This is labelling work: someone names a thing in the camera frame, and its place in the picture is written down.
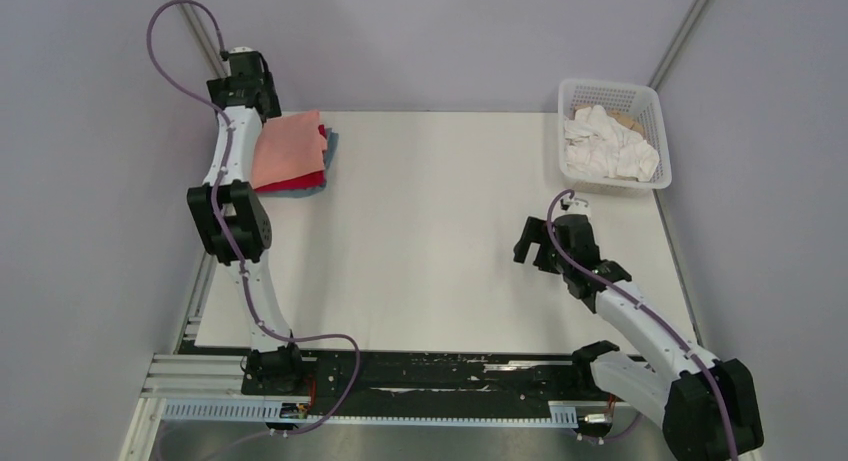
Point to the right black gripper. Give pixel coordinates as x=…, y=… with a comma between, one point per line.
x=535, y=231

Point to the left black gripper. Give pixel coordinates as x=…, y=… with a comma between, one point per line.
x=268, y=89

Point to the salmon pink t-shirt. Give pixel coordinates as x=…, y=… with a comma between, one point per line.
x=305, y=121

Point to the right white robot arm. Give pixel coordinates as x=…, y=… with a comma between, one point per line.
x=706, y=408

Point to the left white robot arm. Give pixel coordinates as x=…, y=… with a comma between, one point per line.
x=412, y=251

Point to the folded teal t-shirt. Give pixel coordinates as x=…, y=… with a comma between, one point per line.
x=330, y=153

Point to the crumpled white t-shirt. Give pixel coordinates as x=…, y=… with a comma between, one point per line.
x=620, y=154

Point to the folded red t-shirt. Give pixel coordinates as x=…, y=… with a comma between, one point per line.
x=291, y=161

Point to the white plastic laundry basket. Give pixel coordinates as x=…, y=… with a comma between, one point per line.
x=642, y=103

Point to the beige t-shirt in basket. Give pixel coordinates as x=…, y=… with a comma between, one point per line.
x=602, y=119

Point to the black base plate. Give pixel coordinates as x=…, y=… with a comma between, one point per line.
x=417, y=385

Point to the aluminium frame rail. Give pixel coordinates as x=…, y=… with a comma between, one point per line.
x=208, y=387

